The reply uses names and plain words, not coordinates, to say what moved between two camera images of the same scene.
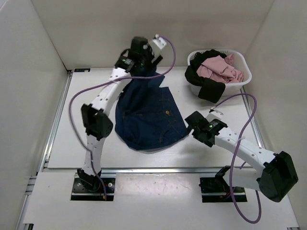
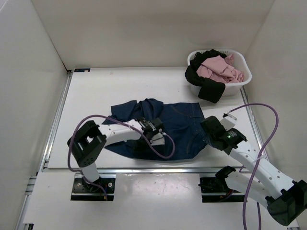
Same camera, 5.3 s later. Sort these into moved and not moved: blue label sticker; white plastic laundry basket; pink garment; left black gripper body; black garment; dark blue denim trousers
Moved: dark blue denim trousers; left black gripper body
Not moved: pink garment; blue label sticker; black garment; white plastic laundry basket
